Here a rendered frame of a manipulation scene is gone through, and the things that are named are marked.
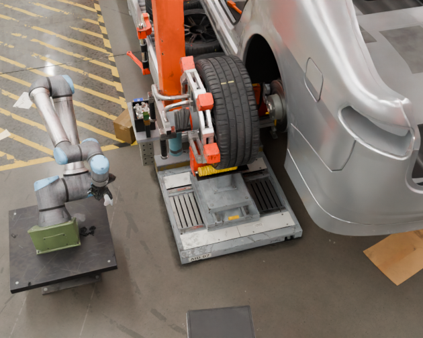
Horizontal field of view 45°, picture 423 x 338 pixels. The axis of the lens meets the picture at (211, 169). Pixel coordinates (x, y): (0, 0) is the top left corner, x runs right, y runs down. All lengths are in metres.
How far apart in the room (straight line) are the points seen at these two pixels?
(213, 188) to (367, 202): 1.40
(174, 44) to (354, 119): 1.41
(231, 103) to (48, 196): 1.18
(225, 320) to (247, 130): 1.02
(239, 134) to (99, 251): 1.09
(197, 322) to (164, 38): 1.65
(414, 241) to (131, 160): 2.14
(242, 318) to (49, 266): 1.15
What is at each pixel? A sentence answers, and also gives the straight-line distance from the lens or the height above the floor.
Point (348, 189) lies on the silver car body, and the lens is 2.33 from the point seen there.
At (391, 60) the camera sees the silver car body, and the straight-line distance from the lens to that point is 3.36.
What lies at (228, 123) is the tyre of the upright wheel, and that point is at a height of 1.01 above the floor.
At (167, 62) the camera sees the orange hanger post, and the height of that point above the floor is 0.99.
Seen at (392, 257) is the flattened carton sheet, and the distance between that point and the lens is 3.60.
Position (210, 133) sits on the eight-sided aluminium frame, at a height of 0.96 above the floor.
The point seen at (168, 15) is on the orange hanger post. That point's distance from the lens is 3.11.
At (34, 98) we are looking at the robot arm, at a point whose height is 1.05.
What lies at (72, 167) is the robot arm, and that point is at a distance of 3.13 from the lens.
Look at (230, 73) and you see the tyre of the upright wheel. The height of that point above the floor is 1.17.
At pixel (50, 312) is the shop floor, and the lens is 3.36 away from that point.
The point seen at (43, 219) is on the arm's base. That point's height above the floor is 0.50.
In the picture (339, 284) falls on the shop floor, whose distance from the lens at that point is 3.40.
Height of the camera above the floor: 2.83
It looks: 46 degrees down
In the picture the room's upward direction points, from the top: straight up
